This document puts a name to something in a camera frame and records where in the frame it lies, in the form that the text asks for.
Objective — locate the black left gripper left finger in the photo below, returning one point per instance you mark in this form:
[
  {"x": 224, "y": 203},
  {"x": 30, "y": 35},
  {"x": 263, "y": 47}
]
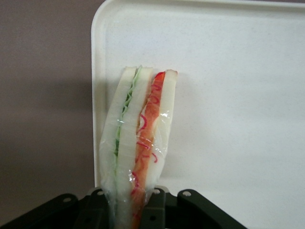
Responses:
[{"x": 95, "y": 210}]

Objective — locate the cream plastic tray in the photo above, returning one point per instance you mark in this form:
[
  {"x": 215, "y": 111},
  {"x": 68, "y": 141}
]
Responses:
[{"x": 226, "y": 95}]

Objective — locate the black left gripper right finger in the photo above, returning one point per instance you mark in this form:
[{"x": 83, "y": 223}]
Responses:
[{"x": 155, "y": 214}]

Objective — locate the plastic-wrapped triangle sandwich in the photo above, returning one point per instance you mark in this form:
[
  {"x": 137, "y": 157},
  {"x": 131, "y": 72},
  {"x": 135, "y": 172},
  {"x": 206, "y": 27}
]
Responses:
[{"x": 124, "y": 143}]

